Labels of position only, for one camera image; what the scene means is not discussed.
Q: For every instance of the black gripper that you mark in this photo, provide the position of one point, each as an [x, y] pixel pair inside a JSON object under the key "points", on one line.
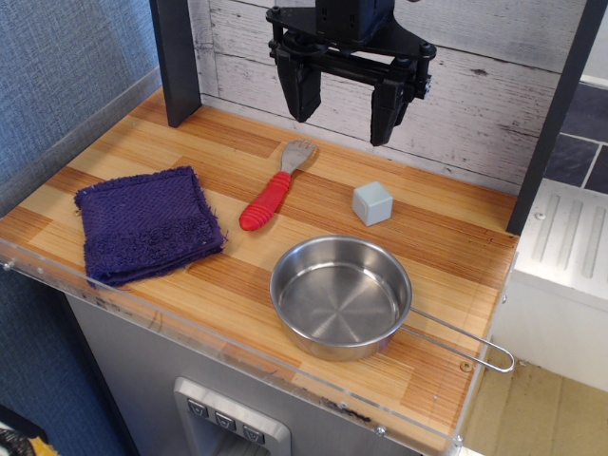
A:
{"points": [[358, 40]]}

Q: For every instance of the red handled metal fork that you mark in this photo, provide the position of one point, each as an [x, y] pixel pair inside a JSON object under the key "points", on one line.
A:
{"points": [[264, 206]]}

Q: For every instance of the purple cloth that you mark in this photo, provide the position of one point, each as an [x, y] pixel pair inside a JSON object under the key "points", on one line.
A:
{"points": [[146, 225]]}

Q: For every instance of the clear acrylic table edge guard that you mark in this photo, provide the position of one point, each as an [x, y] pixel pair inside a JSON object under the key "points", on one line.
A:
{"points": [[142, 350]]}

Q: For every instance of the grey cube block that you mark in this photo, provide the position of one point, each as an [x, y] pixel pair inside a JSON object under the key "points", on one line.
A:
{"points": [[372, 203]]}

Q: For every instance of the white grooved sink drainboard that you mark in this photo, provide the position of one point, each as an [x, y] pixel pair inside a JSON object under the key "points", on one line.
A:
{"points": [[563, 247]]}

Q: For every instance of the silver dispenser button panel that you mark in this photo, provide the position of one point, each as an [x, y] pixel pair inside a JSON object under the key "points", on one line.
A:
{"points": [[215, 424]]}

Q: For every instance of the yellow object bottom left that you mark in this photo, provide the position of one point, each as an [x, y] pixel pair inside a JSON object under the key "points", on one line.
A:
{"points": [[15, 443]]}

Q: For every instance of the black left post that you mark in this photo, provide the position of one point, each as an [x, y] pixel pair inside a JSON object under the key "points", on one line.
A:
{"points": [[177, 60]]}

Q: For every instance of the black post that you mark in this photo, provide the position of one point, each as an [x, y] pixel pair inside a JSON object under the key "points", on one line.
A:
{"points": [[576, 60], [177, 60]]}

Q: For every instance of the steel pan with wire handle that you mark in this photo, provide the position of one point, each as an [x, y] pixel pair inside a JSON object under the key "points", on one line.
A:
{"points": [[343, 298]]}

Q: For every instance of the black right post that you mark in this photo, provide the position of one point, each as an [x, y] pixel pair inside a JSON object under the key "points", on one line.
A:
{"points": [[576, 60]]}

